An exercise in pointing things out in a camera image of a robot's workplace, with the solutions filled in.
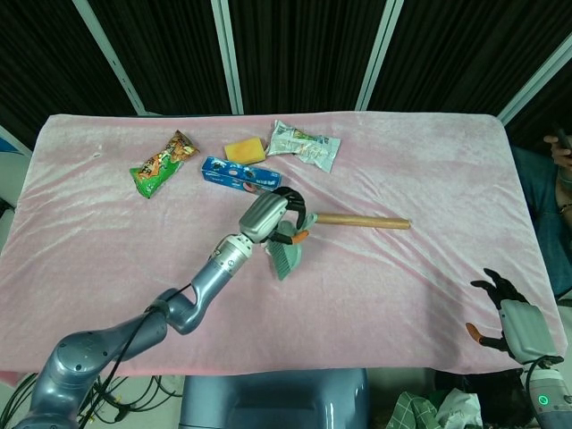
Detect wooden rolling pin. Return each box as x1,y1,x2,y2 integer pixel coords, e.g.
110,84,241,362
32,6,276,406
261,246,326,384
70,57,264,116
315,213,411,231

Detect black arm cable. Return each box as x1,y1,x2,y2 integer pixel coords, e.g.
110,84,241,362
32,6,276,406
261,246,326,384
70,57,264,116
75,283,194,429

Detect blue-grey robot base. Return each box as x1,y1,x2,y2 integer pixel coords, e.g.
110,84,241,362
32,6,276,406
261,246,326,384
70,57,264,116
178,368,371,429

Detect black floor cables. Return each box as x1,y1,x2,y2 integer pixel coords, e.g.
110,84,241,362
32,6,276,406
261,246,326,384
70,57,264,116
8,373,184,429

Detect white partition frame post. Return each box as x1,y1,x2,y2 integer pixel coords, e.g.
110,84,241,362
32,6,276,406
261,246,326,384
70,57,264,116
499,43,572,124
73,0,147,114
211,0,245,115
356,0,406,112

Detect yellow sponge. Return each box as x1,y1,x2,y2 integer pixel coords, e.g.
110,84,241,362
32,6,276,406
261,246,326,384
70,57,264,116
223,138,268,164

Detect green checked cloth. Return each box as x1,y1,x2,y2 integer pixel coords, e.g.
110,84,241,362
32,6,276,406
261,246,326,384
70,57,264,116
384,391,442,429

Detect pink velvet tablecloth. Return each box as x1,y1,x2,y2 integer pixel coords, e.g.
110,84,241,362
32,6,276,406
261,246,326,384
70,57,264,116
0,114,565,385

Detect green small brush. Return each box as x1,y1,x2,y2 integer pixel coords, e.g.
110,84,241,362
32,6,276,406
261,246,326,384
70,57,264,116
266,213,319,282

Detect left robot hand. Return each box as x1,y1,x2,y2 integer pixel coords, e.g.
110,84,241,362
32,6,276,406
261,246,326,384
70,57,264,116
238,186,319,246

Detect blue Oreo box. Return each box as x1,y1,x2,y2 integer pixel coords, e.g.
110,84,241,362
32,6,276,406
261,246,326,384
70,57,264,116
200,156,284,197

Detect silver white snack bag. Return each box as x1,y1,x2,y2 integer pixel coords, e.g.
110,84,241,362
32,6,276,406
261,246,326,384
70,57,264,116
266,119,341,172

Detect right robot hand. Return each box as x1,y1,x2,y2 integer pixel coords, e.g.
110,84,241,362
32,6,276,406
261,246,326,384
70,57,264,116
465,267,565,364

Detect white plastic bag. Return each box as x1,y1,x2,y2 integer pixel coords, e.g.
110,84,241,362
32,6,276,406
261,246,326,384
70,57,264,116
435,387,484,428

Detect person in jeans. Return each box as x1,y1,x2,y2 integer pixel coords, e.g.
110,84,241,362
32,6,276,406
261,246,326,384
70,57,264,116
511,127,572,305

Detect green orange snack bag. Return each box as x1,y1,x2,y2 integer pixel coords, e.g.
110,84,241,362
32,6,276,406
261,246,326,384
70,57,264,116
129,130,199,199

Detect white blue board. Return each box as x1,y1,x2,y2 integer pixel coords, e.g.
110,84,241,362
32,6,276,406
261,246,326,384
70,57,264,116
0,124,32,158

